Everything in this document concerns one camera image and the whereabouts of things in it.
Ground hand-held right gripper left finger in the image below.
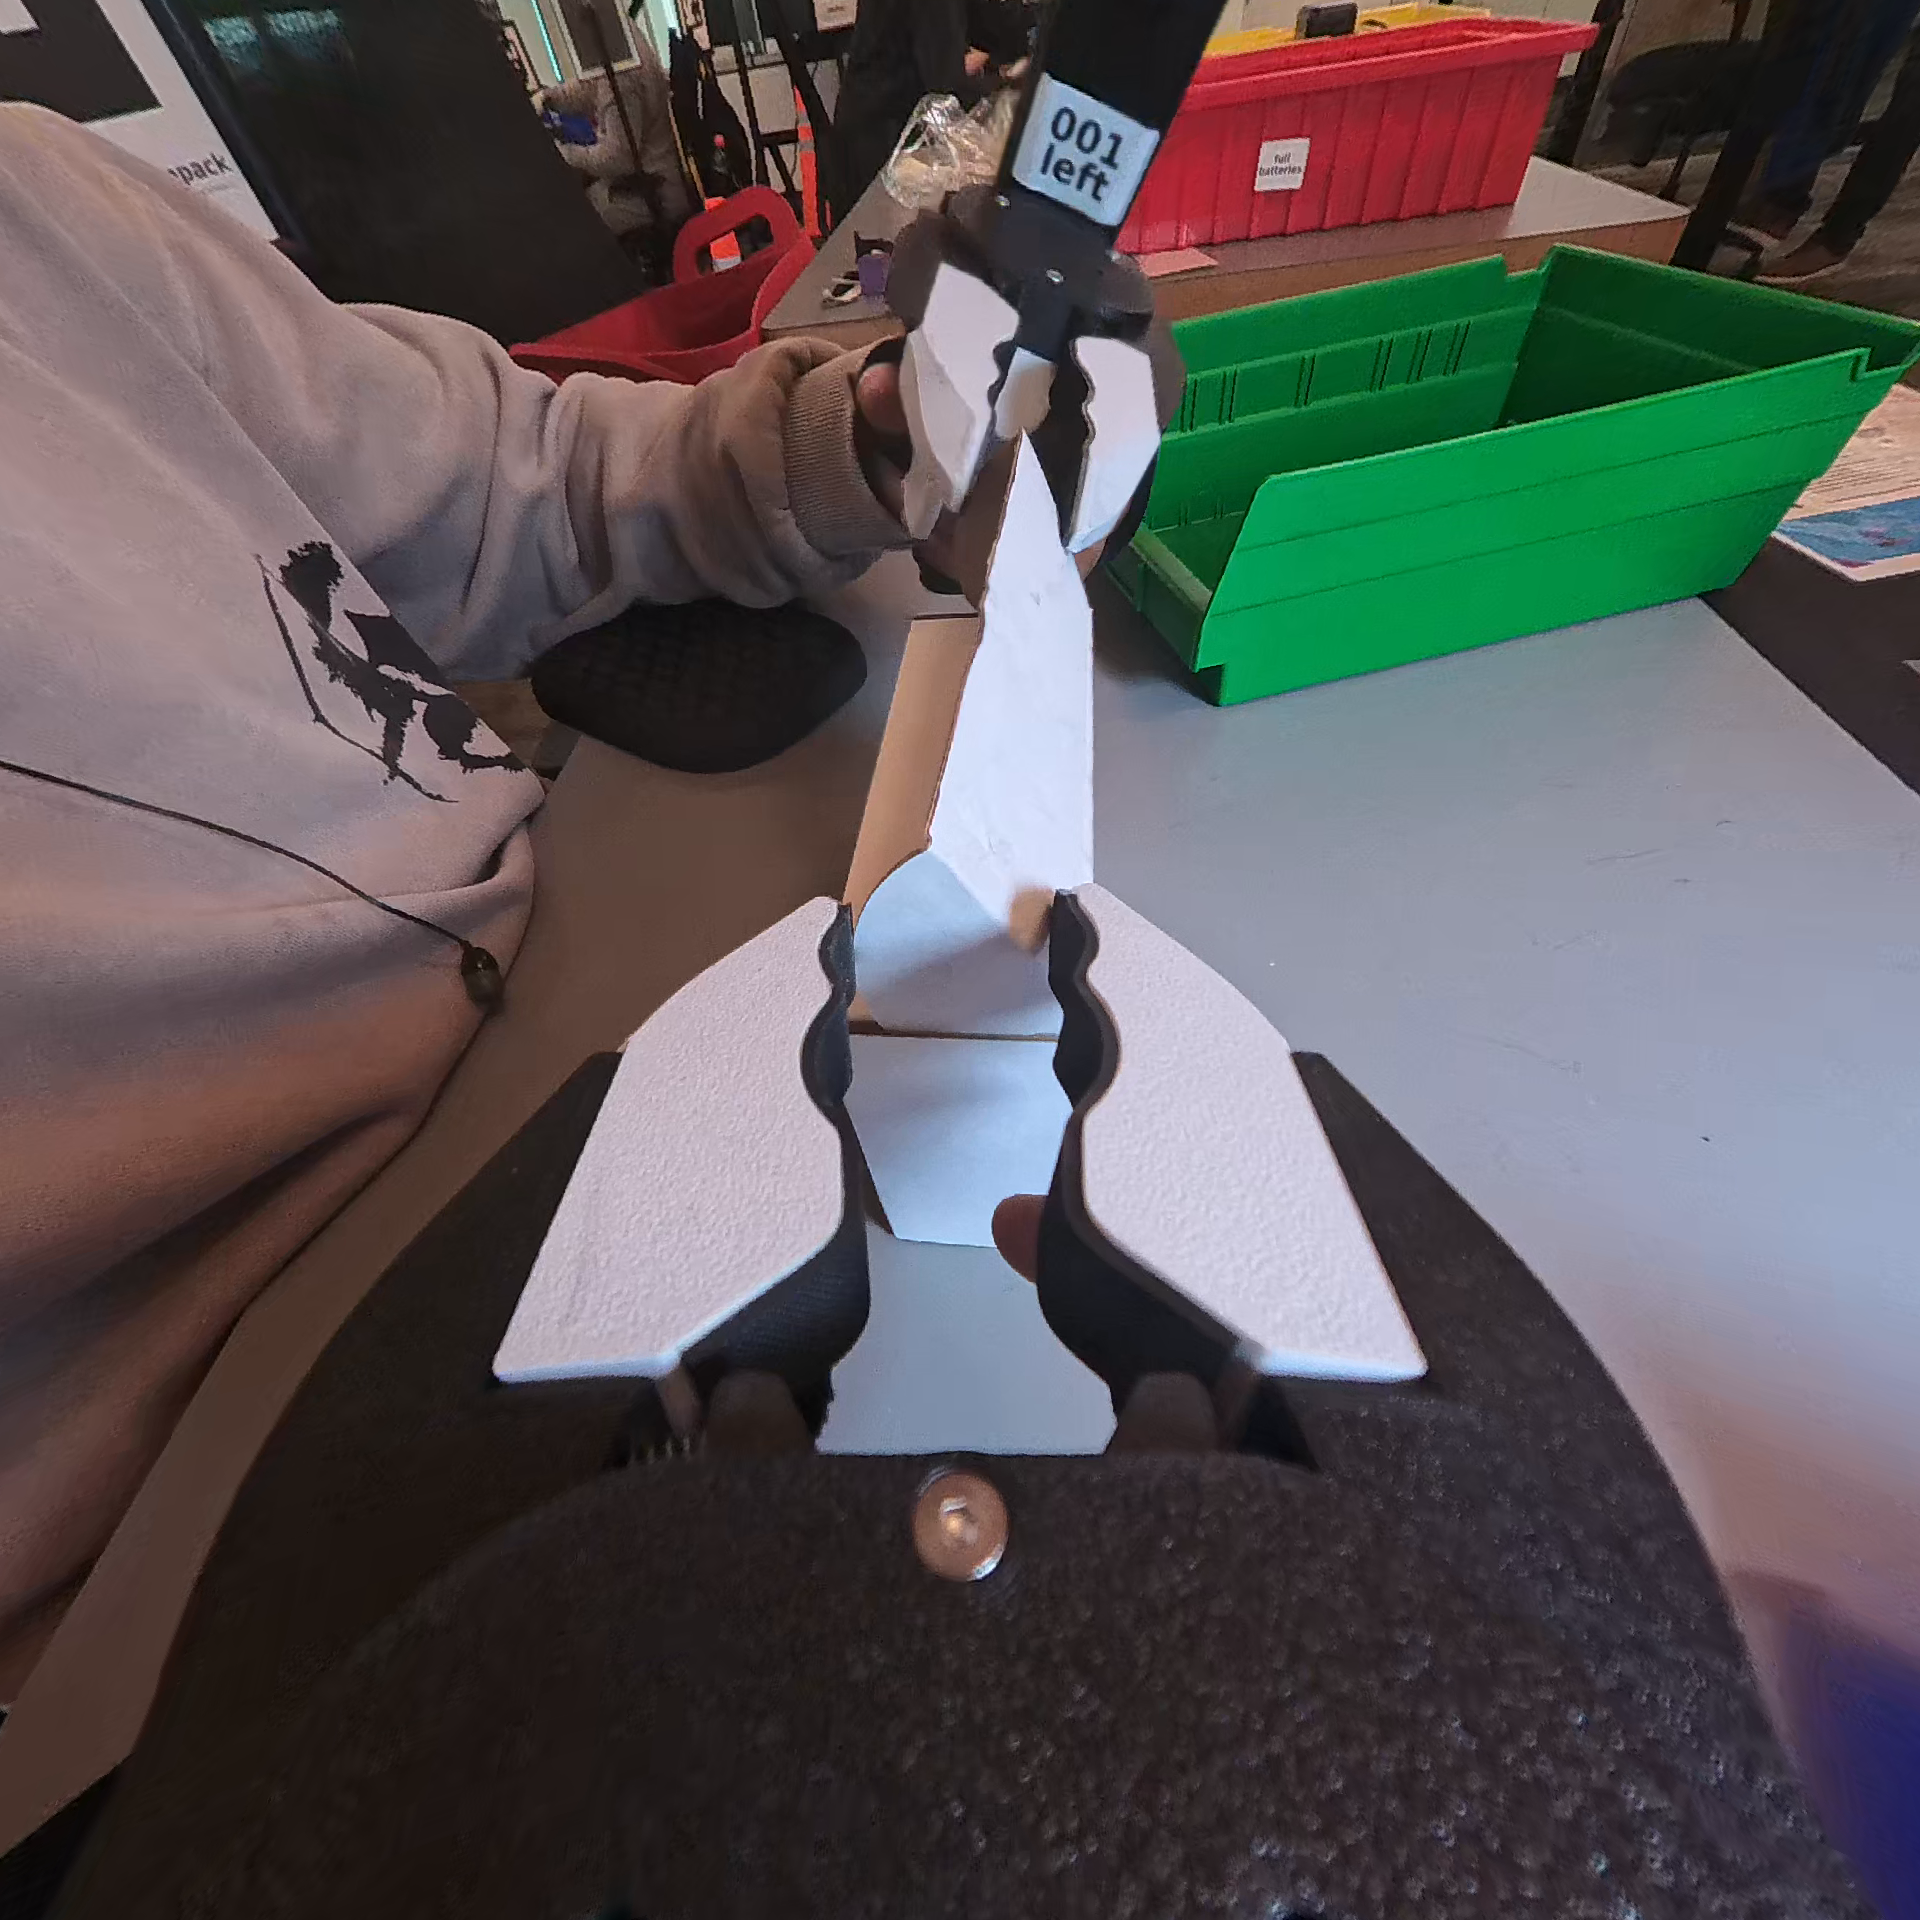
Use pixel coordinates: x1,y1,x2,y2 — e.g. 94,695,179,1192
493,898,877,1386

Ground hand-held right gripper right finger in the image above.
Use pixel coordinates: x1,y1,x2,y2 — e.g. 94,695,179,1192
1035,886,1431,1386

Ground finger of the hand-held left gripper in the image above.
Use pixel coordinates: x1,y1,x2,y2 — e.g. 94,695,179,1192
1038,340,1168,551
899,267,1056,535

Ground white cardboard box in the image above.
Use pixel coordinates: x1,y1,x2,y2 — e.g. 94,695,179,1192
846,437,1107,1461

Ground green plastic bin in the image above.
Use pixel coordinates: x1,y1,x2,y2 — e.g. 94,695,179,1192
1111,244,1920,710

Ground person's left forearm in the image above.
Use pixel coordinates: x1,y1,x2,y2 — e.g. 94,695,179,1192
337,301,916,685

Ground person's left hand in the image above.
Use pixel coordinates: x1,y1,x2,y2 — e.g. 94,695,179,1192
855,340,993,602

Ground yellow plastic lid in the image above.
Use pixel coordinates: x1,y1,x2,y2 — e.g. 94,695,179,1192
1200,0,1445,59

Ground clear plastic wrap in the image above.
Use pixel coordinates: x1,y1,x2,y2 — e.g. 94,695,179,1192
882,91,1026,206

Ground red plastic bin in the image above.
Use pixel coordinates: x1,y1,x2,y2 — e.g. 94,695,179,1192
1118,22,1601,259

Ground red plastic basket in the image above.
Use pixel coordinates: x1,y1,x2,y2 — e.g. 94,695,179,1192
508,188,822,386

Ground black chair armrest pad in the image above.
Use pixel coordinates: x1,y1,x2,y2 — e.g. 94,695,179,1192
531,600,869,776

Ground grey table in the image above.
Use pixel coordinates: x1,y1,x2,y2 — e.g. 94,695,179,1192
762,149,1691,350

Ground person's grey sweatshirt torso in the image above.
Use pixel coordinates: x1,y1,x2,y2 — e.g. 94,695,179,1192
0,104,549,1704

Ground printed paper sheet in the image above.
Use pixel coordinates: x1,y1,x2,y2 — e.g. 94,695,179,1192
1773,382,1920,586

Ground white wall poster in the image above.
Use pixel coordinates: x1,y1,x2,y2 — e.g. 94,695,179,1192
0,0,285,244

